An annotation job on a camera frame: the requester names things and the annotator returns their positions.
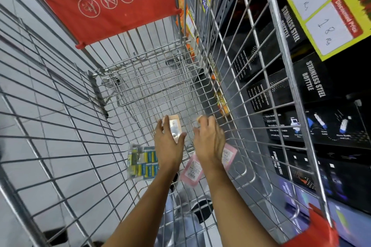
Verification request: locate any small clear blister pack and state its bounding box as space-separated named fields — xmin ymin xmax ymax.
xmin=162 ymin=114 xmax=182 ymax=144

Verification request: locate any metal wire shopping cart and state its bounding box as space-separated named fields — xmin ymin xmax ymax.
xmin=0 ymin=0 xmax=340 ymax=247

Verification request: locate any red cart corner bumper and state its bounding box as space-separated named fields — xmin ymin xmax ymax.
xmin=282 ymin=203 xmax=340 ymax=247

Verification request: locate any pink flat package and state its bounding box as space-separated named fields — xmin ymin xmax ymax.
xmin=180 ymin=143 xmax=238 ymax=188

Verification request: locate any row of orange packets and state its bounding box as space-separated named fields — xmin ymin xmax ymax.
xmin=176 ymin=0 xmax=232 ymax=118

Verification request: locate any stack of black bottle boxes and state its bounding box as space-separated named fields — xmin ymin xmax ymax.
xmin=232 ymin=4 xmax=371 ymax=247

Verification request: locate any yellow green price sign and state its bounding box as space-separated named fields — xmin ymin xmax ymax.
xmin=283 ymin=0 xmax=371 ymax=62

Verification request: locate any blue yellow battery pack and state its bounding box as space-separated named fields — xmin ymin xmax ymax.
xmin=127 ymin=144 xmax=160 ymax=181

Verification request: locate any person's right forearm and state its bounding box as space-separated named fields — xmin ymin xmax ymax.
xmin=202 ymin=166 xmax=279 ymax=247

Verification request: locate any black cart wheel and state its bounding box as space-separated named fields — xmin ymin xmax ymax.
xmin=43 ymin=227 xmax=68 ymax=247
xmin=190 ymin=200 xmax=215 ymax=223

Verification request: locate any person's left hand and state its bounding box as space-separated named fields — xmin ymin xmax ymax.
xmin=154 ymin=119 xmax=188 ymax=170

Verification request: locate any grey perforated shelf upright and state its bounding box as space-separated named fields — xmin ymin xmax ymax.
xmin=203 ymin=0 xmax=250 ymax=56

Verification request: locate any person's right hand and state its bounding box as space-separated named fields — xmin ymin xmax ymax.
xmin=193 ymin=115 xmax=227 ymax=170

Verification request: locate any person's left forearm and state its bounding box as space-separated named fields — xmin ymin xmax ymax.
xmin=103 ymin=167 xmax=181 ymax=247

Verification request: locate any red cart seat flap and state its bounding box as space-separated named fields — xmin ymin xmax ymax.
xmin=22 ymin=0 xmax=182 ymax=49

